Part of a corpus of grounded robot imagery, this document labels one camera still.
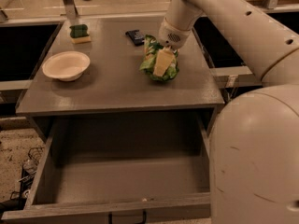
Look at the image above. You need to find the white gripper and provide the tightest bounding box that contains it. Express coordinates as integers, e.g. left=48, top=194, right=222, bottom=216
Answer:
left=153, top=19, right=191, bottom=77

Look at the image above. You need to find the green rice chip bag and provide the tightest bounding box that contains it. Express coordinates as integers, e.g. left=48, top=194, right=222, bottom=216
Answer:
left=139, top=35, right=179, bottom=82

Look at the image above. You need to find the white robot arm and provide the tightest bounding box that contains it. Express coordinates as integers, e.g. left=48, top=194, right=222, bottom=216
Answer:
left=159, top=0, right=299, bottom=224

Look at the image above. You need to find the open grey top drawer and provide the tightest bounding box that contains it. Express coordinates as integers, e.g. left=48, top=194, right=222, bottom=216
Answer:
left=2, top=111, right=210, bottom=224

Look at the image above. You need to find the dark blue snack bar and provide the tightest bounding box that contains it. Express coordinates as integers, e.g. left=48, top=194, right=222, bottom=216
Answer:
left=125, top=30, right=144, bottom=46

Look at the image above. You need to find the grey cabinet counter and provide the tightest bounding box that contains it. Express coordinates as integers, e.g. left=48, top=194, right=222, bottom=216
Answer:
left=15, top=14, right=225, bottom=142

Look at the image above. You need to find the green and yellow sponge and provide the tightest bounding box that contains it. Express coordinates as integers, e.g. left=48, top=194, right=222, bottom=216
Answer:
left=70, top=24, right=91, bottom=44

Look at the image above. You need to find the white paper bowl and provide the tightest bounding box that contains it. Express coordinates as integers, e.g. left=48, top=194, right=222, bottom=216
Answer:
left=42, top=51, right=91, bottom=81

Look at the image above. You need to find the metal post left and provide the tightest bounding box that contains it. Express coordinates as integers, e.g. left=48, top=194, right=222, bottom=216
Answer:
left=63, top=0, right=78, bottom=20

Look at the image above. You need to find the black drawer handle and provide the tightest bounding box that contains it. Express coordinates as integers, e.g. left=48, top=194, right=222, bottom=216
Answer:
left=108, top=210, right=148, bottom=224

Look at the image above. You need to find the black wire basket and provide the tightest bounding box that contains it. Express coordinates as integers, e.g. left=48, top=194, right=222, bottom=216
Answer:
left=10, top=147, right=44, bottom=203

